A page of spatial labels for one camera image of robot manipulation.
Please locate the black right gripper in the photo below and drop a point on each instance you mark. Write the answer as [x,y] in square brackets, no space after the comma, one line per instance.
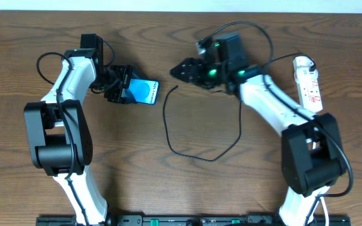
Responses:
[202,73]

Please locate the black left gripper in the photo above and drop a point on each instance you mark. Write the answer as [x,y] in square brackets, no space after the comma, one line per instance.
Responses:
[118,83]

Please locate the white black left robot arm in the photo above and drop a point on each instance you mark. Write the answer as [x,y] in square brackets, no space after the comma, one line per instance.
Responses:
[59,138]

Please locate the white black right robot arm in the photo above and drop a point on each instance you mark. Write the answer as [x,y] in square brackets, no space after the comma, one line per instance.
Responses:
[312,154]

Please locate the white power strip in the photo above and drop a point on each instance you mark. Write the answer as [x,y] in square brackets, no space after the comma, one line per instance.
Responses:
[306,75]

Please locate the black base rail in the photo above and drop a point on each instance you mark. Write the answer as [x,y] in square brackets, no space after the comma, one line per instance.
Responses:
[137,220]

